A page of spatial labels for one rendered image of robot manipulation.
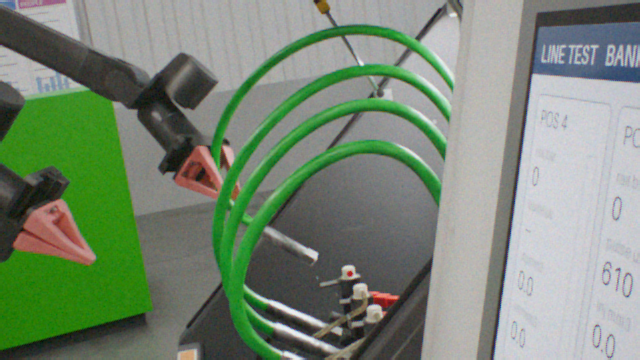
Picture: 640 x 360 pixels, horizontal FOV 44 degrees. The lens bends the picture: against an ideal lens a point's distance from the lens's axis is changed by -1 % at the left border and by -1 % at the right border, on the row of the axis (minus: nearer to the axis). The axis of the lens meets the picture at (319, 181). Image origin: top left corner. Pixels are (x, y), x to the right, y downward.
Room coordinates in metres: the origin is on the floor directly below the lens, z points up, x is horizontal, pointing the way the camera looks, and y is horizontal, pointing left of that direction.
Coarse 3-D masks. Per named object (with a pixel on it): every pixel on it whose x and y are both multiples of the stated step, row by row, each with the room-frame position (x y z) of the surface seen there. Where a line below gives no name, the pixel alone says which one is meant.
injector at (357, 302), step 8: (352, 296) 0.90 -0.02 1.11; (368, 296) 0.89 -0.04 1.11; (352, 304) 0.89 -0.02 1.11; (360, 304) 0.89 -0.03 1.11; (368, 304) 0.89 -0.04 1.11; (360, 320) 0.89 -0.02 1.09; (360, 328) 0.89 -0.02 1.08; (344, 336) 0.89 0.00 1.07; (360, 336) 0.89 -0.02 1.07; (344, 344) 0.89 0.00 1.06
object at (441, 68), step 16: (320, 32) 1.05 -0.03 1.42; (336, 32) 1.05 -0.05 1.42; (352, 32) 1.04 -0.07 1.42; (368, 32) 1.03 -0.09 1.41; (384, 32) 1.03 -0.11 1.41; (400, 32) 1.03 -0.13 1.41; (288, 48) 1.06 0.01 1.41; (416, 48) 1.02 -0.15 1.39; (272, 64) 1.07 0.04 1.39; (432, 64) 1.01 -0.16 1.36; (256, 80) 1.08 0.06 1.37; (448, 80) 1.01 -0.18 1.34; (240, 96) 1.09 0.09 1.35; (224, 112) 1.09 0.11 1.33; (224, 128) 1.10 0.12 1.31
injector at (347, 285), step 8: (344, 280) 0.97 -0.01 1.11; (352, 280) 0.97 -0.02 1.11; (360, 280) 0.98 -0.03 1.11; (344, 288) 0.97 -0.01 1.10; (352, 288) 0.97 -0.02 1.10; (344, 296) 0.97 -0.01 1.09; (344, 312) 0.98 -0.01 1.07; (328, 320) 0.97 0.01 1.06; (352, 320) 0.97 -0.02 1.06; (344, 328) 0.98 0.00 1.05; (352, 336) 0.98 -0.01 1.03
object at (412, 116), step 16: (320, 112) 0.82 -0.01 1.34; (336, 112) 0.81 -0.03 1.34; (352, 112) 0.82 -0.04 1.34; (400, 112) 0.82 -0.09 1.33; (416, 112) 0.83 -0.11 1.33; (304, 128) 0.81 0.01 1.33; (432, 128) 0.83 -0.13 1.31; (288, 144) 0.81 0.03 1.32; (272, 160) 0.81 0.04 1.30; (256, 176) 0.80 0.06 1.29; (240, 192) 0.81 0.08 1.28; (240, 208) 0.80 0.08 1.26; (224, 240) 0.80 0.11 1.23; (224, 256) 0.80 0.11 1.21; (224, 272) 0.80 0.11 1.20; (224, 288) 0.80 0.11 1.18; (256, 320) 0.80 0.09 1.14; (272, 336) 0.80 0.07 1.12; (288, 336) 0.80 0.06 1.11; (304, 336) 0.81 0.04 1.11; (320, 352) 0.81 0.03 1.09
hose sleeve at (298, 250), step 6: (270, 228) 1.09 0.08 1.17; (264, 234) 1.08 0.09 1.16; (270, 234) 1.08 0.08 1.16; (276, 234) 1.08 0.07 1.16; (282, 234) 1.09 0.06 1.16; (270, 240) 1.08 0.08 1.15; (276, 240) 1.08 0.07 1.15; (282, 240) 1.08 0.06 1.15; (288, 240) 1.08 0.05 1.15; (282, 246) 1.08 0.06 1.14; (288, 246) 1.07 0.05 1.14; (294, 246) 1.07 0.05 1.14; (300, 246) 1.07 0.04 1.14; (288, 252) 1.08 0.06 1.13; (294, 252) 1.07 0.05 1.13; (300, 252) 1.07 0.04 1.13; (300, 258) 1.07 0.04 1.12
